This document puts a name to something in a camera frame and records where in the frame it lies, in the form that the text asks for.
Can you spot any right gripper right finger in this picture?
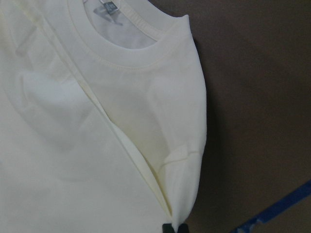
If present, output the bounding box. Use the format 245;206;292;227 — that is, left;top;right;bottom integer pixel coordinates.
178;223;189;233

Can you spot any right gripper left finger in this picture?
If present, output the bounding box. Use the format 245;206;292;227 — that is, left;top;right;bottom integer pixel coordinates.
162;223;174;233

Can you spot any cream long-sleeve cat shirt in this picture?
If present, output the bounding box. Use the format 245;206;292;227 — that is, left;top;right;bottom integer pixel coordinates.
0;0;207;233

